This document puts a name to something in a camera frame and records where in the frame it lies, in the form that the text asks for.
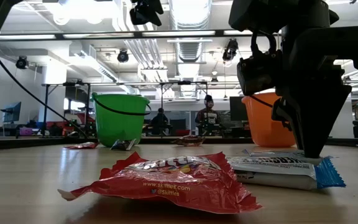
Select orange jack-o'-lantern bucket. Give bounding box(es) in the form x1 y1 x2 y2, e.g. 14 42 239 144
241 92 297 148

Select long black slack cable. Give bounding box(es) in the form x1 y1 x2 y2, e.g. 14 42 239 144
0 49 86 139

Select small dark foil candy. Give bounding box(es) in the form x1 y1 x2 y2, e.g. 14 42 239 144
110 139 139 151

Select twisted brown PayDay bar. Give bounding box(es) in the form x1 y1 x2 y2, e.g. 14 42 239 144
170 135 206 147

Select red Skittles packet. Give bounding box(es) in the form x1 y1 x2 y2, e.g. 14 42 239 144
57 151 263 215
64 142 99 150

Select lit computer monitor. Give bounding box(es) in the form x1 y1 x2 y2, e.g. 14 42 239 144
2 101 22 123

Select silver ventilation duct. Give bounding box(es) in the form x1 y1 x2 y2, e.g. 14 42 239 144
168 0 213 98

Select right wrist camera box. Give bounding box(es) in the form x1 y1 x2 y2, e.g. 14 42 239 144
236 49 285 96

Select dark computer monitor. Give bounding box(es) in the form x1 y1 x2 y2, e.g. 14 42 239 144
229 96 249 122

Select white ceiling pipes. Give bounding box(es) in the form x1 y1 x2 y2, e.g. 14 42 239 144
112 0 170 82

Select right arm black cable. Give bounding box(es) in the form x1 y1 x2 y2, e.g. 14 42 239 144
249 29 277 59

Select white rectangular air duct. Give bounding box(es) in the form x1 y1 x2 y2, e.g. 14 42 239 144
69 43 138 95

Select person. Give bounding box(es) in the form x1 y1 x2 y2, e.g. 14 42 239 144
195 95 223 135
150 108 171 136

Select black background rig frame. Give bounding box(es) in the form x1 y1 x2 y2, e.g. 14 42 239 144
41 80 358 138

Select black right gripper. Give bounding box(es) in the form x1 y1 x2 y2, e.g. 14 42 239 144
271 25 358 159

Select green plastic bucket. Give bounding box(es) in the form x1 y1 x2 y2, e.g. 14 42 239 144
91 92 152 147

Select black overhead light bar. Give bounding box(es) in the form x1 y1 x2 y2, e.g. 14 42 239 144
0 28 254 40

